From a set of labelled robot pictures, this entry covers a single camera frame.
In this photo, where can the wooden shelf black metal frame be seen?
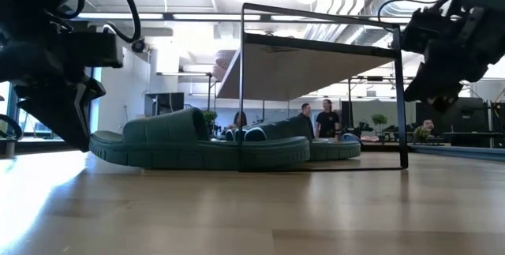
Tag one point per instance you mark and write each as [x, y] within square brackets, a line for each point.
[307, 73]

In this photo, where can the small potted plant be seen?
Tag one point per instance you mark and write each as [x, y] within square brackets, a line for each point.
[421, 133]

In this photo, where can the wooden table blue frame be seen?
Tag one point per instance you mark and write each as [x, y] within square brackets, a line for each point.
[457, 152]

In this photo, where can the black computer monitor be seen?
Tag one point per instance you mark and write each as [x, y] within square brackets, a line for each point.
[163, 105]

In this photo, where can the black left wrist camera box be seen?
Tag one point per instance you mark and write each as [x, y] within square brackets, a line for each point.
[96, 49]

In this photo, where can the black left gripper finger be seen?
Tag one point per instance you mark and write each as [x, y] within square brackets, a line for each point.
[59, 113]
[90, 97]

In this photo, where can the slim potted green plant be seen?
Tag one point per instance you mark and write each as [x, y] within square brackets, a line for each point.
[379, 119]

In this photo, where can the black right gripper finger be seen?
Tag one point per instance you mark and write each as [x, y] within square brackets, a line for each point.
[438, 105]
[434, 85]

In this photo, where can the black suspended camera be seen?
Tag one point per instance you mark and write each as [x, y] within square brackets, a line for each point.
[140, 46]

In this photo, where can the black partition panel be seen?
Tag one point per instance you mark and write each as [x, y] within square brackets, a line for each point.
[469, 121]

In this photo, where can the long light tube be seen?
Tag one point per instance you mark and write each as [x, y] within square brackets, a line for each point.
[98, 16]

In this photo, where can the silver ventilation duct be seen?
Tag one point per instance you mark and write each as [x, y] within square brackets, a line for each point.
[327, 30]

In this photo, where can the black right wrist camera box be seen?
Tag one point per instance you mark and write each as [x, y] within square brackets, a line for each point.
[418, 30]

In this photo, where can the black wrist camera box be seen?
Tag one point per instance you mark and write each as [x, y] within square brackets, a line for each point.
[418, 30]
[96, 49]

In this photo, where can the person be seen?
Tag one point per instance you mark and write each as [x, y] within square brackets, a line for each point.
[428, 124]
[305, 122]
[240, 120]
[327, 122]

